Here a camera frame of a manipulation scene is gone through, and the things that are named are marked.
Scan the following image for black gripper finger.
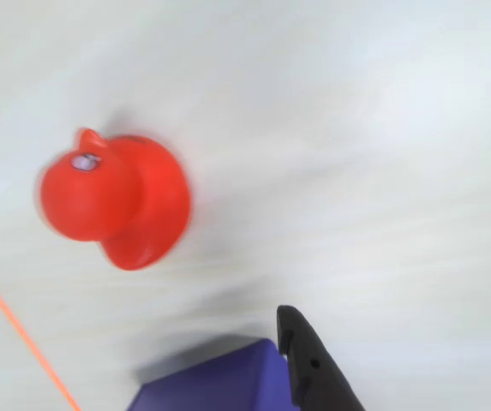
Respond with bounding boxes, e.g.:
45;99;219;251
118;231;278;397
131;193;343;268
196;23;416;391
276;304;367;411

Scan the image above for red rubber duck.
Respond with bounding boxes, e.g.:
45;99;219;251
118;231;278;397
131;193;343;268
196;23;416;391
38;127;193;272

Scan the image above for blue plastic box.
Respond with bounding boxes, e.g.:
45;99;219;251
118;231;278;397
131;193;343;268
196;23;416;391
125;337;302;411

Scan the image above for orange tape strip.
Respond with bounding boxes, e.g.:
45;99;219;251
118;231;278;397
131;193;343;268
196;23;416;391
0;255;82;411

